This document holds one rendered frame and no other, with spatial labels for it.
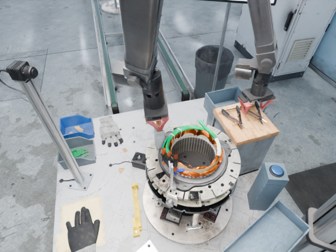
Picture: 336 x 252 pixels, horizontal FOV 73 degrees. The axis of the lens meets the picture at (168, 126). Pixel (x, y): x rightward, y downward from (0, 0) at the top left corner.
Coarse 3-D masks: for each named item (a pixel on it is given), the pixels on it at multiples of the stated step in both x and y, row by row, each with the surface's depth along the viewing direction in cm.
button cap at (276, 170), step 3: (273, 165) 81; (276, 165) 81; (273, 168) 80; (276, 168) 80; (279, 168) 80; (273, 171) 79; (276, 171) 79; (279, 171) 79; (282, 171) 79; (276, 174) 79; (279, 174) 79
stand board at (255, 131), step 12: (216, 108) 98; (228, 108) 98; (252, 108) 98; (228, 120) 93; (252, 120) 93; (228, 132) 90; (240, 132) 89; (252, 132) 89; (264, 132) 89; (276, 132) 89; (240, 144) 87
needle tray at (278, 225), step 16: (272, 208) 72; (288, 208) 68; (256, 224) 69; (272, 224) 69; (288, 224) 69; (304, 224) 66; (240, 240) 66; (256, 240) 66; (272, 240) 66; (288, 240) 66
